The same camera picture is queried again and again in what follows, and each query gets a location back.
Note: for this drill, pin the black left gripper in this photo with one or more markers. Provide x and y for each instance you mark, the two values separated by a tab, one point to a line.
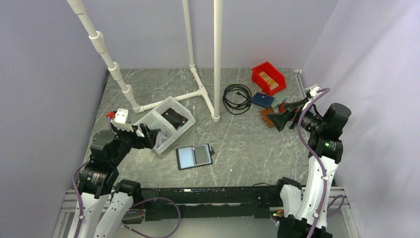
149	138

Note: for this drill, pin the red leather card holder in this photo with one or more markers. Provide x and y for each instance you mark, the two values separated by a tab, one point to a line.
284	107

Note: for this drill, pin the cards in tray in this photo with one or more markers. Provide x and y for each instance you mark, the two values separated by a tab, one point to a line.
161	139

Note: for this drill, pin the gold card in bin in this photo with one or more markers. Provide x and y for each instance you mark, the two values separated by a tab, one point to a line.
272	84

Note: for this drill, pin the white PVC pipe frame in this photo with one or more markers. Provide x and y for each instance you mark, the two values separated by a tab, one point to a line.
143	12

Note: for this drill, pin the black leather card holder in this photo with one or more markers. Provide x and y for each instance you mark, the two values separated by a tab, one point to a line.
185	157

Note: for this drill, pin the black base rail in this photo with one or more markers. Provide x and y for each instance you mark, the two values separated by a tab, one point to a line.
258	201

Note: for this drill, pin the red plastic bin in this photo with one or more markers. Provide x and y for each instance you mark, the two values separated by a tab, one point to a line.
273	73

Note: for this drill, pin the white plastic divided tray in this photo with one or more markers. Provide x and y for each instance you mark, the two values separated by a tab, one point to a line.
154	120

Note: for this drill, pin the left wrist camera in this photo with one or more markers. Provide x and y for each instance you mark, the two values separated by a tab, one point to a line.
121	119

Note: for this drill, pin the gold card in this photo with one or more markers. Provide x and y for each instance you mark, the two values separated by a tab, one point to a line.
272	84
265	76

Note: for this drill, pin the blue leather card holder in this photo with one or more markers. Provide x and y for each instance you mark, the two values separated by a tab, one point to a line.
262	100

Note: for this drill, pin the mint green card holder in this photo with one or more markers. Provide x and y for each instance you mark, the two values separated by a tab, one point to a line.
278	99

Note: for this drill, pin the brown leather card holder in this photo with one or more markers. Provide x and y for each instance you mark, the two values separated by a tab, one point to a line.
264	114

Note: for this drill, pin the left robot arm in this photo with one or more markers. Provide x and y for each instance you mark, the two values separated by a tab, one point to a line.
94	180

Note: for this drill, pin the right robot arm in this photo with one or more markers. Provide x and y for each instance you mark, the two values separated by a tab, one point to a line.
305	210

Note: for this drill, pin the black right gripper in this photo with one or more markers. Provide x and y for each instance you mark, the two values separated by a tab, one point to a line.
280	119

